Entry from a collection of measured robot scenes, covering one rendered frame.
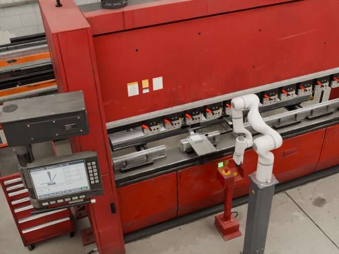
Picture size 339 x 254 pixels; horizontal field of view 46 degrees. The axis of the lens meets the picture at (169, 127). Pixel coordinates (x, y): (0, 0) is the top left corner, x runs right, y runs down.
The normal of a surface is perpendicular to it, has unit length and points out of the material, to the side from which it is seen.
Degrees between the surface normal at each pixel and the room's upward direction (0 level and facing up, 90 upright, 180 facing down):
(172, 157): 0
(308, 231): 0
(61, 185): 90
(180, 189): 90
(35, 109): 0
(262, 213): 90
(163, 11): 90
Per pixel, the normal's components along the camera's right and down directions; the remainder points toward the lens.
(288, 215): -0.04, -0.82
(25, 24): 0.39, 0.51
